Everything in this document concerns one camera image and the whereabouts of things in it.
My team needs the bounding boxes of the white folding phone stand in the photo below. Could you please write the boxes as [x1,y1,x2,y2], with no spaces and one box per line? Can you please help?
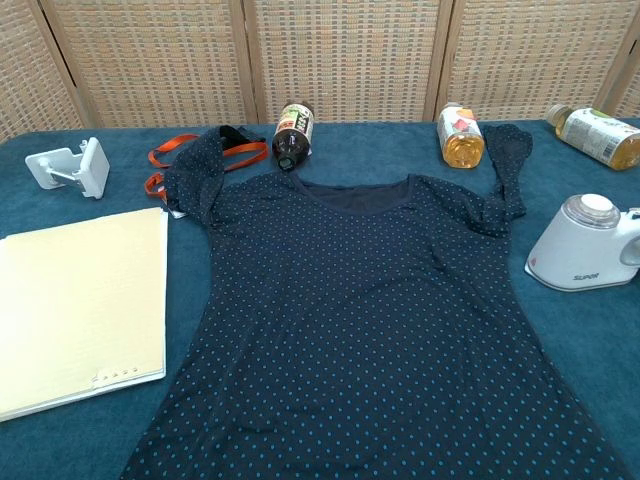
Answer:
[24,136,111,199]

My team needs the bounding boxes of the green label tea bottle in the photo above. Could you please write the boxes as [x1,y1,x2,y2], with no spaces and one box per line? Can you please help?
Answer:
[545,103,640,172]

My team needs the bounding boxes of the dark brown drink bottle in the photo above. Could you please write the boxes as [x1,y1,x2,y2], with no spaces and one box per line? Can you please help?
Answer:
[271,101,316,174]

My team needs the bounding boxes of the woven wicker folding screen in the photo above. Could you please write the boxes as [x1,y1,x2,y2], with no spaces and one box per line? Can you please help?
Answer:
[0,0,640,144]

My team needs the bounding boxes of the navy dotted long-sleeve shirt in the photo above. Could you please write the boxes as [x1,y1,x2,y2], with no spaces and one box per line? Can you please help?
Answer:
[119,123,632,480]

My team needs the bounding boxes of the white garment steamer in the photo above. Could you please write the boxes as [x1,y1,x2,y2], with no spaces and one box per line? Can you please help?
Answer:
[524,192,640,293]

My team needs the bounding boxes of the orange lanyard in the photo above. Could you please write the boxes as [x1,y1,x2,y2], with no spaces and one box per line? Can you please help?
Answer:
[144,133,268,199]

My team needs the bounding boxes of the black lanyard clip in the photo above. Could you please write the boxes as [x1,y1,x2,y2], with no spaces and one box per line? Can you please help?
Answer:
[218,124,251,149]

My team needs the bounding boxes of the cream loose-leaf binder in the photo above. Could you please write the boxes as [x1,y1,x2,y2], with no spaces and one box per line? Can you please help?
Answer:
[0,207,170,424]

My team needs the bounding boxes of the teal table cover cloth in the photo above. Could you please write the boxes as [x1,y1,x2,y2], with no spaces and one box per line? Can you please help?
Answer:
[0,118,640,480]

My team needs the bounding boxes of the orange label tea bottle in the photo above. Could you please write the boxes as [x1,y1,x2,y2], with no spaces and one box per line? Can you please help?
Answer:
[436,102,486,171]

